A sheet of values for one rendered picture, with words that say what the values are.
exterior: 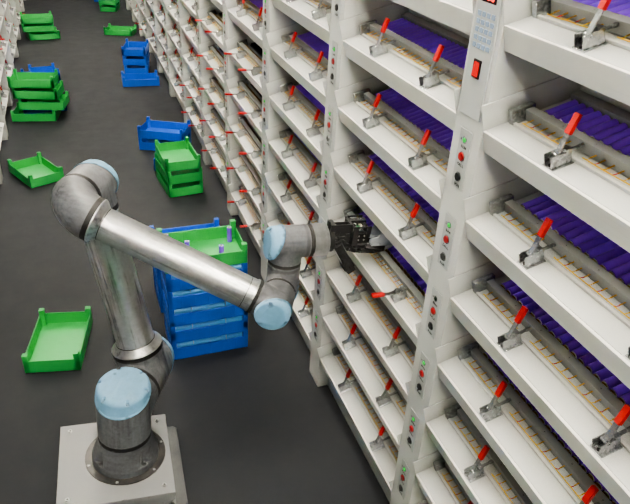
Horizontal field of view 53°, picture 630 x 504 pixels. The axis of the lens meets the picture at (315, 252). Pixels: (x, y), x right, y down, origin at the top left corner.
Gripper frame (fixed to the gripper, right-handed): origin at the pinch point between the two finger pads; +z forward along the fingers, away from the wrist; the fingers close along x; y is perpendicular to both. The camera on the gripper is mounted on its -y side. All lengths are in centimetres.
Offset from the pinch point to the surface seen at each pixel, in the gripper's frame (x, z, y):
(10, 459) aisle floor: 20, -109, -84
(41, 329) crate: 86, -102, -83
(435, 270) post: -37.8, -9.1, 14.6
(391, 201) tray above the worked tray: -2.9, -3.9, 14.3
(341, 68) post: 25, -12, 42
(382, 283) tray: -11.8, -6.8, -6.0
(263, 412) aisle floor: 18, -27, -78
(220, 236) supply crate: 74, -33, -38
